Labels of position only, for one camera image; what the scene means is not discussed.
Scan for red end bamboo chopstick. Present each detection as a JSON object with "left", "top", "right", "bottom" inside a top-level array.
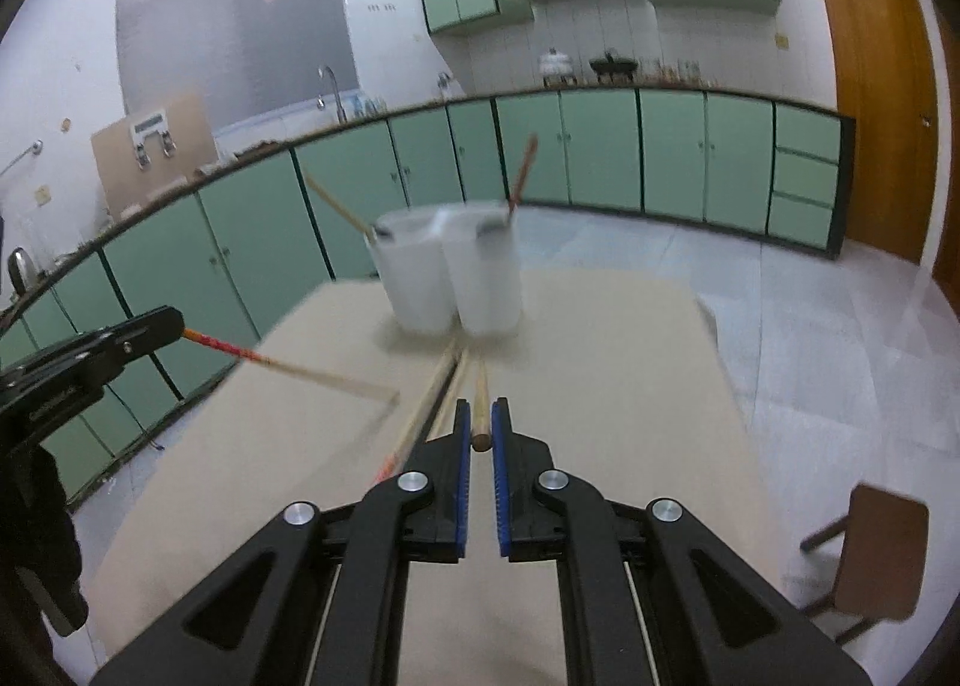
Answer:
[{"left": 182, "top": 328, "right": 400, "bottom": 403}]

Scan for black chopstick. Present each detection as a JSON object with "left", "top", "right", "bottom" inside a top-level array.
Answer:
[{"left": 413, "top": 346, "right": 470, "bottom": 450}]

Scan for light wooden chopstick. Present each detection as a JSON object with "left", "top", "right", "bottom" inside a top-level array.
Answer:
[{"left": 304, "top": 174, "right": 376, "bottom": 242}]

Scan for silver metal spoon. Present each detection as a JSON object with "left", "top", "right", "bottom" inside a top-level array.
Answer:
[{"left": 477, "top": 220, "right": 511, "bottom": 237}]

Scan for plain bamboo chopstick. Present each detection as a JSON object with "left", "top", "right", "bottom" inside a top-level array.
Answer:
[{"left": 470, "top": 360, "right": 491, "bottom": 452}]

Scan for red patterned wooden chopstick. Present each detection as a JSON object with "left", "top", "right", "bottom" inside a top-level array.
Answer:
[{"left": 508, "top": 133, "right": 539, "bottom": 223}]

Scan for green lower kitchen cabinets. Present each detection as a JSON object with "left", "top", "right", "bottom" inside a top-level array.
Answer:
[{"left": 0, "top": 84, "right": 858, "bottom": 508}]

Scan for chrome kitchen faucet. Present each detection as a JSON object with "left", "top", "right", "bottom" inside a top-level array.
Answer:
[{"left": 317, "top": 65, "right": 348, "bottom": 124}]

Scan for cardboard box with label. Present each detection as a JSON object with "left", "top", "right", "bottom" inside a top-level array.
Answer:
[{"left": 91, "top": 92, "right": 218, "bottom": 221}]

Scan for brown wooden stool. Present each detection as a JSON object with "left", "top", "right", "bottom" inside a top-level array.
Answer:
[{"left": 799, "top": 483, "right": 929, "bottom": 647}]

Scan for window with grey blind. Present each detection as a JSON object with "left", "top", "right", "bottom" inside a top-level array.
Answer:
[{"left": 116, "top": 0, "right": 359, "bottom": 130}]

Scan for white twin utensil holder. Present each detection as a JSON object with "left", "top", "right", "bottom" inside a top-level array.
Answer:
[{"left": 368, "top": 202, "right": 523, "bottom": 338}]

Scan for white cooking pot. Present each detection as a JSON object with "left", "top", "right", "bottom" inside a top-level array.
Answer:
[{"left": 539, "top": 47, "right": 578, "bottom": 88}]

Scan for black wok on stove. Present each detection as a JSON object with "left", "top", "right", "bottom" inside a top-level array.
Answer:
[{"left": 589, "top": 52, "right": 638, "bottom": 85}]

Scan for brown wooden door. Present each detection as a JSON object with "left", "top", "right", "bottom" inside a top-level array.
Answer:
[{"left": 825, "top": 0, "right": 937, "bottom": 263}]

